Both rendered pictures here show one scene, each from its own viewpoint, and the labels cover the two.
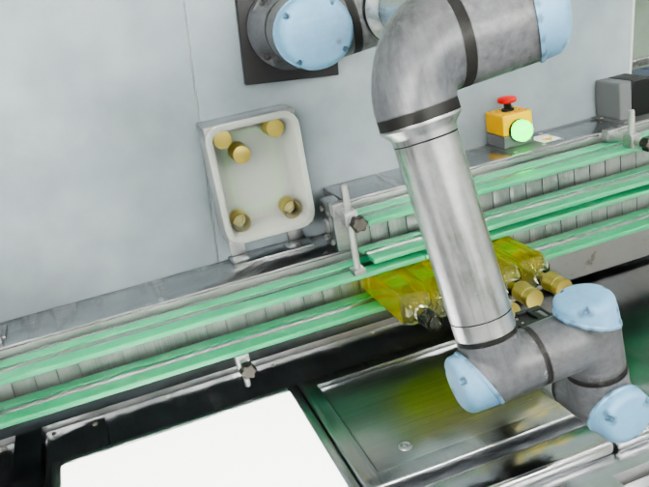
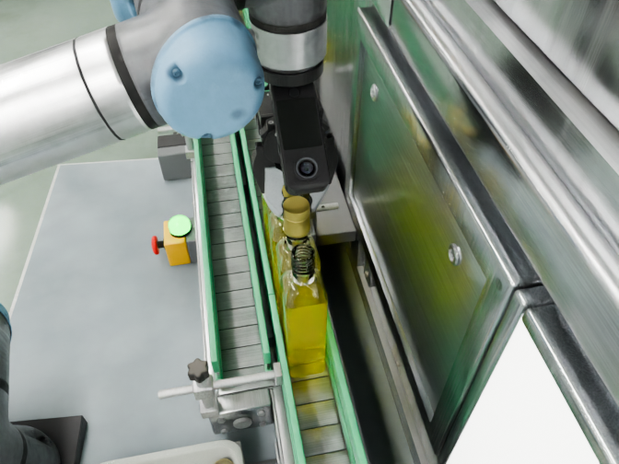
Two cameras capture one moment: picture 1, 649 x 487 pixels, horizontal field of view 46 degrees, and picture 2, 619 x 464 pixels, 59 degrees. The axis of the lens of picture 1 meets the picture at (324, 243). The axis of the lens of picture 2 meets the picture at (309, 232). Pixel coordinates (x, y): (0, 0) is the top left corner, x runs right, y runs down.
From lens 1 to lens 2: 0.73 m
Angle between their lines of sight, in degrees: 29
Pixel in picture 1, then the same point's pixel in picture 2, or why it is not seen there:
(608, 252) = not seen: hidden behind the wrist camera
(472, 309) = (49, 76)
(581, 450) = (407, 11)
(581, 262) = not seen: hidden behind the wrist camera
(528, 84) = (154, 231)
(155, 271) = not seen: outside the picture
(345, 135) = (162, 407)
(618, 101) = (174, 155)
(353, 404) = (437, 358)
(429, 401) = (414, 249)
